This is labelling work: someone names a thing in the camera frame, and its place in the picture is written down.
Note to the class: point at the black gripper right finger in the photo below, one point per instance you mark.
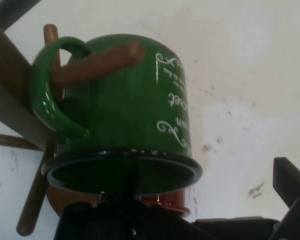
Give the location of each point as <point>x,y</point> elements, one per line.
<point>295,190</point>

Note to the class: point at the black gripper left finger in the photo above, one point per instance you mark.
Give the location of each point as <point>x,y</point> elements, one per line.
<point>110,220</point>

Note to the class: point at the green enamel mug white script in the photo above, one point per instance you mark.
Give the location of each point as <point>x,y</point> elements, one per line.
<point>125,105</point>

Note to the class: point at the red enamel mug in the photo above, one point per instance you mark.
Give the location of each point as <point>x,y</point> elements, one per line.
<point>170,202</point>

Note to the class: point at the brown wooden mug tree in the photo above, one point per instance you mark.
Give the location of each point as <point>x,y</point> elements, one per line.
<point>12,82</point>

